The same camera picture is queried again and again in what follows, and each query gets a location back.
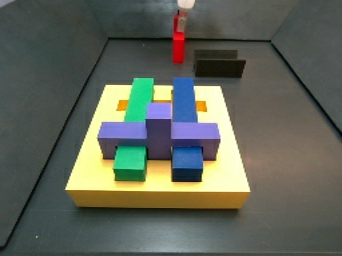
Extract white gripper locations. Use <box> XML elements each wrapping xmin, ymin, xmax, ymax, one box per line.
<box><xmin>176</xmin><ymin>0</ymin><xmax>195</xmax><ymax>32</ymax></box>

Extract red cross-shaped block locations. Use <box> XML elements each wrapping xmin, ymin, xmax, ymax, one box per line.
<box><xmin>172</xmin><ymin>14</ymin><xmax>184</xmax><ymax>63</ymax></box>

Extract yellow base board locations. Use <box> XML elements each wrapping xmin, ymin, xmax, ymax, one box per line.
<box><xmin>65</xmin><ymin>85</ymin><xmax>250</xmax><ymax>209</ymax></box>

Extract black block holder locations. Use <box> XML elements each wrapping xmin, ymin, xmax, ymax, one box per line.
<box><xmin>194</xmin><ymin>50</ymin><xmax>246</xmax><ymax>78</ymax></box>

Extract purple cross-shaped block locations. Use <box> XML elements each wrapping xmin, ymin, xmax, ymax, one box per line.
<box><xmin>97</xmin><ymin>103</ymin><xmax>220</xmax><ymax>160</ymax></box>

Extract blue long block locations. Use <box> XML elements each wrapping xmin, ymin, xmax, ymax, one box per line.
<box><xmin>171</xmin><ymin>78</ymin><xmax>203</xmax><ymax>182</ymax></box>

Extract green long block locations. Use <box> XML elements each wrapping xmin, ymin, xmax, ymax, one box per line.
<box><xmin>114</xmin><ymin>78</ymin><xmax>154</xmax><ymax>181</ymax></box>

